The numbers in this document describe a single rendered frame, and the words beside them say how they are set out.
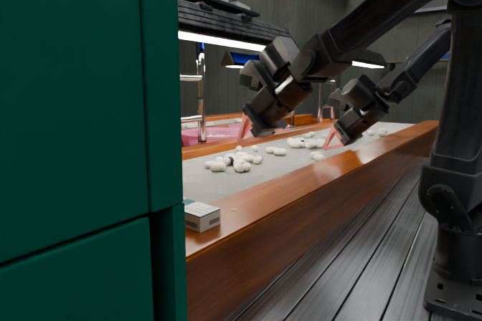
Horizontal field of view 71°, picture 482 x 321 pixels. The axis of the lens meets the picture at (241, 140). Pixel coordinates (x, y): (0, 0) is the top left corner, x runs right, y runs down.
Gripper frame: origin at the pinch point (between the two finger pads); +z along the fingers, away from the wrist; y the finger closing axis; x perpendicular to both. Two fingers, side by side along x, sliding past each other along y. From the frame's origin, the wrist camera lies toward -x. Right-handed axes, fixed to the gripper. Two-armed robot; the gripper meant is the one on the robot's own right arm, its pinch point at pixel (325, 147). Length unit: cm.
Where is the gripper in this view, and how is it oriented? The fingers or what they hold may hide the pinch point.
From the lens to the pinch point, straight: 101.0
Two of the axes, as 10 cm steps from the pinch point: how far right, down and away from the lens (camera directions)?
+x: 5.1, 8.1, -2.8
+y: -6.2, 1.2, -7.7
